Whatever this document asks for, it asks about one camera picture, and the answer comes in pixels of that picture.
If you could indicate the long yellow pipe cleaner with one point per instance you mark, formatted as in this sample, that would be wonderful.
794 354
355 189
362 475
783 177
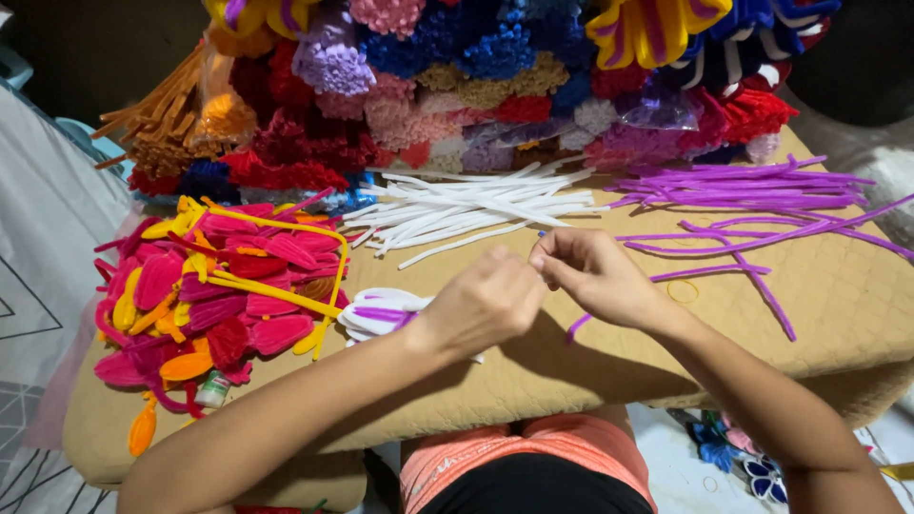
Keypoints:
285 293

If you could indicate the heap of colourful pipe cleaner bundles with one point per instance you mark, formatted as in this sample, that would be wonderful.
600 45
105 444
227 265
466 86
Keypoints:
485 85

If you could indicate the person's left hand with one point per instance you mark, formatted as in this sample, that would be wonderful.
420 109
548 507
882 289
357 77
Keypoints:
471 307

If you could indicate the white and purple petal cluster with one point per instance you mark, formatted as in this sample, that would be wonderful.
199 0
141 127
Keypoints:
378 314

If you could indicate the tan quilted cushion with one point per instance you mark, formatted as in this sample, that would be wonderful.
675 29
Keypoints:
714 350

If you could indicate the small white glue bottle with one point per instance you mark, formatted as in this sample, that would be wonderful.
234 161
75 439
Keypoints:
213 390

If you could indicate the grey patterned cloth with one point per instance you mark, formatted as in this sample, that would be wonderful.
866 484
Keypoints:
50 271

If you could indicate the orange shorts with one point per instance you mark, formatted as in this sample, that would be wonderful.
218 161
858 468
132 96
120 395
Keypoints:
528 457

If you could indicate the person's right hand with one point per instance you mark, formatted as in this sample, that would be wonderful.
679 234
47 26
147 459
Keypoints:
607 282

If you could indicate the yellow rubber band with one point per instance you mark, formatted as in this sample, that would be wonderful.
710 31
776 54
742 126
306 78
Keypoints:
710 484
682 290

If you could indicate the blue and white pipe cleaner flowers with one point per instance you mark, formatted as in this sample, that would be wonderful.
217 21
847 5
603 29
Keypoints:
742 464

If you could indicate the orange petal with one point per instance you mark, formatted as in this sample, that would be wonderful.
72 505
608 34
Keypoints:
143 427

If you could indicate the purple pipe cleaner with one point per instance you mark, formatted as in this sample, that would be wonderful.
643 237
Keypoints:
577 327

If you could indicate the pile of pink yellow petals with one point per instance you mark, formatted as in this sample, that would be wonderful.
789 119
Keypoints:
214 300

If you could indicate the bundle of orange pipe cleaners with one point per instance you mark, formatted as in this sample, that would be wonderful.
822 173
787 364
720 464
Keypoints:
164 118

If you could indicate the pile of white pipe cleaners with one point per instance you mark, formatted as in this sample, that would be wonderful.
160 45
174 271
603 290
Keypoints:
471 203

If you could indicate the pile of purple pipe cleaners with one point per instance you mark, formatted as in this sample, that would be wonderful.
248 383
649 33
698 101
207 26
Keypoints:
757 207

